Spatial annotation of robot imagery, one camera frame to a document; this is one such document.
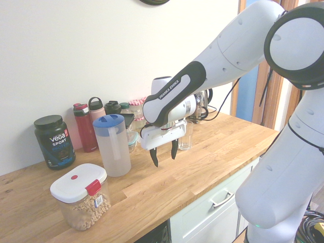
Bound black camera cable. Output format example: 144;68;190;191
196;77;241;122

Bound pink bottle with black cap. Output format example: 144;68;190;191
88;96;105;127

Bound black Vega protein tub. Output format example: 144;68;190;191
33;114;76;171

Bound translucent pitcher with blue lid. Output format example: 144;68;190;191
92;113;132;178

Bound black shaker bottle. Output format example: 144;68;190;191
104;100;123;116

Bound silver drawer handle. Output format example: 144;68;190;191
209;190;235;209

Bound black round wall object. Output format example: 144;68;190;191
139;0;171;6

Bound white drawer cabinet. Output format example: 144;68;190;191
169;156;261;243

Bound yellow power box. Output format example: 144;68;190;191
313;222;324;239

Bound cereal container with white lid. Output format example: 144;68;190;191
49;163;112;231

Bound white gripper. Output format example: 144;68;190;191
140;120;188;168

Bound glass container with teal clips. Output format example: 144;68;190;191
127;131;140;153

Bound coiled black cables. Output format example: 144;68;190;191
295;209;324;243

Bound wooden door with frosted glass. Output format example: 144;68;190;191
237;0;304;132

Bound dark appliance under counter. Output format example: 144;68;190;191
131;219;171;243

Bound clear drinking glass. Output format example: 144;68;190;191
178;120;194;151

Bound red water bottle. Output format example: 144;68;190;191
73;102;98;153

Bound glass electric kettle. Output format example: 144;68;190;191
188;88;214;123

